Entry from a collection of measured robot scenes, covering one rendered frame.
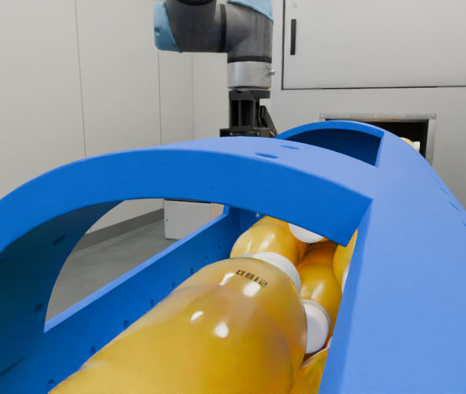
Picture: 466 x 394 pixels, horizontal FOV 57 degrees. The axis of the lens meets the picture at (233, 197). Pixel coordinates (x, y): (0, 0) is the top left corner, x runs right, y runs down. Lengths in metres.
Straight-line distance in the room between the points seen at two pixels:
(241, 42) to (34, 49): 3.15
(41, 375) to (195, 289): 0.16
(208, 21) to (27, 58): 3.10
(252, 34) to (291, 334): 0.59
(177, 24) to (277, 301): 0.56
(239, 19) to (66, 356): 0.55
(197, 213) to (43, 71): 3.10
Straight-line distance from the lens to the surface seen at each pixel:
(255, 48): 0.72
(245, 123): 0.72
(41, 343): 0.29
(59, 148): 3.87
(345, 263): 0.39
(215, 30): 0.71
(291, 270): 0.26
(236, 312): 0.16
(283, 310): 0.19
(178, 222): 0.83
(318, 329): 0.39
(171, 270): 0.44
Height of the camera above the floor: 1.24
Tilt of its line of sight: 11 degrees down
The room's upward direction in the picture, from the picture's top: straight up
